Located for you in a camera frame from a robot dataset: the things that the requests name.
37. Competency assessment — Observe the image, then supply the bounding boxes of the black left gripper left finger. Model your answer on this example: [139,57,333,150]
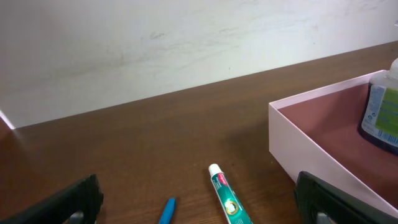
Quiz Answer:
[1,174,104,224]

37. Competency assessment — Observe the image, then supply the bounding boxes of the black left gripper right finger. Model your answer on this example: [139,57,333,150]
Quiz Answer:
[294,171,397,224]

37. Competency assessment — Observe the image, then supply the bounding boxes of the clear soap pump bottle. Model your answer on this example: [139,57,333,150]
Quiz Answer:
[358,60,397,155]

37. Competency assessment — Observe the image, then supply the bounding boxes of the pink cardboard box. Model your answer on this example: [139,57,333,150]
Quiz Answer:
[269,74,397,217]

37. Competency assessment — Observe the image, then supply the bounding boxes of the green Colgate toothpaste tube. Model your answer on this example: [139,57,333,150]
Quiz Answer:
[208,164,253,224]

